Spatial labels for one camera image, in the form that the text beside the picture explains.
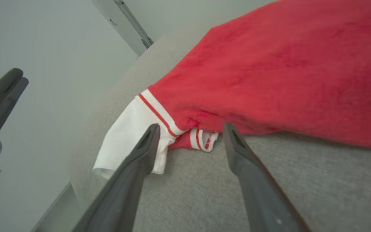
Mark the red shirt with white sleeves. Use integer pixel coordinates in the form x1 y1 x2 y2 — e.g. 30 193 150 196
92 0 371 179

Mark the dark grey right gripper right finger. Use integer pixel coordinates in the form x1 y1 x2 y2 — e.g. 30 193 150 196
223 122 311 232

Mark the grey vertical bar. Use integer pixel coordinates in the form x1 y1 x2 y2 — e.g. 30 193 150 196
92 0 154 59

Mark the grey fabric sofa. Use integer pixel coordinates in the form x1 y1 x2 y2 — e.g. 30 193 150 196
66 0 371 232

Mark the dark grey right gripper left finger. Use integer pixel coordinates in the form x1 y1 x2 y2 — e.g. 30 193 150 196
71 123 161 232

